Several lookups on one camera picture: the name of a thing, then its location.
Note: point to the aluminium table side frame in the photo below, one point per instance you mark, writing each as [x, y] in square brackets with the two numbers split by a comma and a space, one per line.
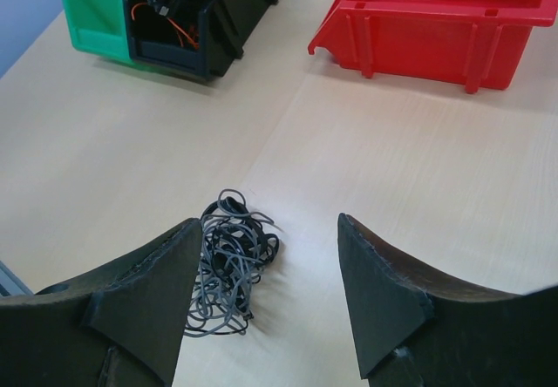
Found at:
[10, 284]

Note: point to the black plastic bin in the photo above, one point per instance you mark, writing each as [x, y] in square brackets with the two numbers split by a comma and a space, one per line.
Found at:
[201, 45]

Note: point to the green plastic bin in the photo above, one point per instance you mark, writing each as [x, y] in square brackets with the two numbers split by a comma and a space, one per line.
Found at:
[99, 27]

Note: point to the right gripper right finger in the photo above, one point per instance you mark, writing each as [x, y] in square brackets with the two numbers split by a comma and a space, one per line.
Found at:
[414, 325]

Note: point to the red plastic bin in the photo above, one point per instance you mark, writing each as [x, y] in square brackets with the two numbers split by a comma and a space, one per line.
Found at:
[474, 43]

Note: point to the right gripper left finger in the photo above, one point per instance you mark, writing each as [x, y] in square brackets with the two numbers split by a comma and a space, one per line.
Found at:
[120, 324]

